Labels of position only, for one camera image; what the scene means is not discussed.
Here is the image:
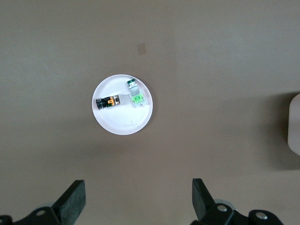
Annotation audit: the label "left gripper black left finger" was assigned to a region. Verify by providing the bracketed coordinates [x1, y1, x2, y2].
[0, 180, 86, 225]

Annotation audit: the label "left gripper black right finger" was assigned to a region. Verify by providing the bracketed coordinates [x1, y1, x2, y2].
[191, 178, 285, 225]

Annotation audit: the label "white lunch box grey clips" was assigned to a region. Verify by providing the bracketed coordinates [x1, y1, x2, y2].
[287, 93, 300, 155]

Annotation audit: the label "pale pink round plate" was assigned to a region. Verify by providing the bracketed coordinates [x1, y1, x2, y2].
[91, 74, 154, 136]

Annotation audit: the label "small green connector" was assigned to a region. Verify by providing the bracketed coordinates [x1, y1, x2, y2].
[126, 79, 147, 109]

